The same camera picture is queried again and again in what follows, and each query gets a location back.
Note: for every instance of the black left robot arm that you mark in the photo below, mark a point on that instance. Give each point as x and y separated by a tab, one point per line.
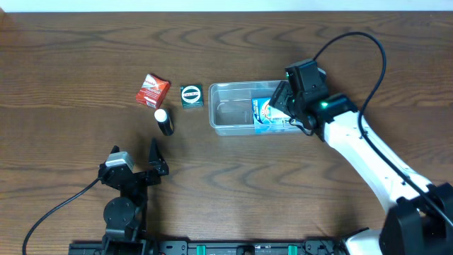
126	215

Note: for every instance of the dark bottle white cap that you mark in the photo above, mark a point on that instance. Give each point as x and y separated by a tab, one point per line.
164	122

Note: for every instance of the green Zam-Buk box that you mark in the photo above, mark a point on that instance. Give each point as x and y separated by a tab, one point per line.
191	96

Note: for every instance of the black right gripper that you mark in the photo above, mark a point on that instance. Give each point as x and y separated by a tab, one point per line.
287	98

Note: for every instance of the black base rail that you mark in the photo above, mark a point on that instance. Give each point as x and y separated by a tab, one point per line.
308	247

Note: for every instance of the blue Koolfever box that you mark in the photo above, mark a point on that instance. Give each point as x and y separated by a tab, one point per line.
267	120

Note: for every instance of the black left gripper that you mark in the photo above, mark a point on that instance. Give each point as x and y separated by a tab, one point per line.
158	164

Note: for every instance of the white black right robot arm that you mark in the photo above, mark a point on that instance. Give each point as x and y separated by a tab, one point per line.
418	213

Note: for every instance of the clear plastic container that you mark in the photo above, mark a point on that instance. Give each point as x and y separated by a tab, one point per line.
230	105

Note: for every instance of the red Panadol box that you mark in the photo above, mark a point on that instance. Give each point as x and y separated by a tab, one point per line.
153	91

